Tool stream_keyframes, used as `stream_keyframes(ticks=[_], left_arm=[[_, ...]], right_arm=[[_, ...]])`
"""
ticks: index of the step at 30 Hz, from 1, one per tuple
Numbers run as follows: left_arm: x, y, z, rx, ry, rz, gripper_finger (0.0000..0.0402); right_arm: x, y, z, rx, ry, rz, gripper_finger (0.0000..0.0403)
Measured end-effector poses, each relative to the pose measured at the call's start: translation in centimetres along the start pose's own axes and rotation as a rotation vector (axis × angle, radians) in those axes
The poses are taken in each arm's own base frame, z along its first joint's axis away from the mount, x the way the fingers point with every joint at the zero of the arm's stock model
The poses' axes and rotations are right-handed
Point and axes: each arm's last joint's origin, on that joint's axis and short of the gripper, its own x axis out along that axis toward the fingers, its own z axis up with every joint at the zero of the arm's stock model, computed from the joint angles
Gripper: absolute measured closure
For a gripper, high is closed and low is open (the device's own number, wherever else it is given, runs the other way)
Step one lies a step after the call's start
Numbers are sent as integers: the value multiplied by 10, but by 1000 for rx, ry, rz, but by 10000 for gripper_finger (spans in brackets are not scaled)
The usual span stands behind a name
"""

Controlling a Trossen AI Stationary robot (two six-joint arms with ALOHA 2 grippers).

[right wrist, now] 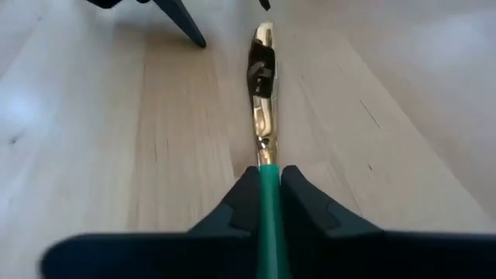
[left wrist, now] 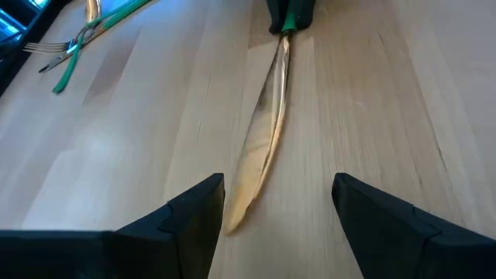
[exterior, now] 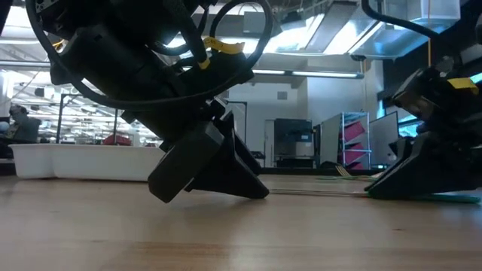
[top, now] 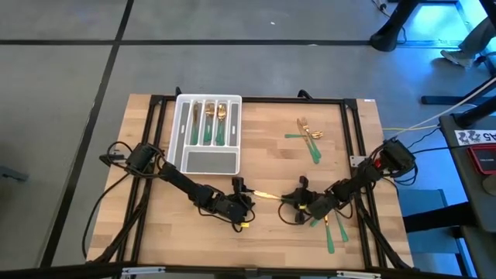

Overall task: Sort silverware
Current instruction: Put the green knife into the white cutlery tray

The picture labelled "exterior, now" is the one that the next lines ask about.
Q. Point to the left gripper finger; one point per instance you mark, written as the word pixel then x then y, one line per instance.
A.
pixel 241 145
pixel 237 180

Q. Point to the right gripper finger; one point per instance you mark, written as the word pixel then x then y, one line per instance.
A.
pixel 433 169
pixel 401 147

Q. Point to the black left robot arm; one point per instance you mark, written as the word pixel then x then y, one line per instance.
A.
pixel 113 11

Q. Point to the white board panel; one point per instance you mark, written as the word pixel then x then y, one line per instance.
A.
pixel 382 135

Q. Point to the yellow tape tag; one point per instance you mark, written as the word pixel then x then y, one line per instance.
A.
pixel 463 84
pixel 226 47

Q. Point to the metal shelf rack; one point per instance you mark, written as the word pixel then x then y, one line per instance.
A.
pixel 368 135

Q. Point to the pink storage bin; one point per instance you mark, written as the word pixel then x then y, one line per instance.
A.
pixel 357 166
pixel 354 131
pixel 354 153

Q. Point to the black cabinet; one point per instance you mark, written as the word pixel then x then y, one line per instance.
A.
pixel 293 131

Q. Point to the red bag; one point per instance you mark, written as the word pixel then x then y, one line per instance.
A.
pixel 117 140

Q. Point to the grey panel board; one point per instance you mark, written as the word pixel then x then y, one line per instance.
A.
pixel 330 139

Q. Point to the white cutlery tray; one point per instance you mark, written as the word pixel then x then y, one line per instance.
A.
pixel 75 163

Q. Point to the long ceiling light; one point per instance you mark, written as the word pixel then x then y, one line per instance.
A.
pixel 324 74

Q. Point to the person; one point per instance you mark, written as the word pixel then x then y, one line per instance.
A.
pixel 26 130

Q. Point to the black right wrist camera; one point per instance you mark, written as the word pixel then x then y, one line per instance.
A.
pixel 412 98

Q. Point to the grey wall vent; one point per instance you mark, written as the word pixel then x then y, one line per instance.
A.
pixel 282 95

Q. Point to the rectangular silver duct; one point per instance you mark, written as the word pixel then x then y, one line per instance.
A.
pixel 376 41

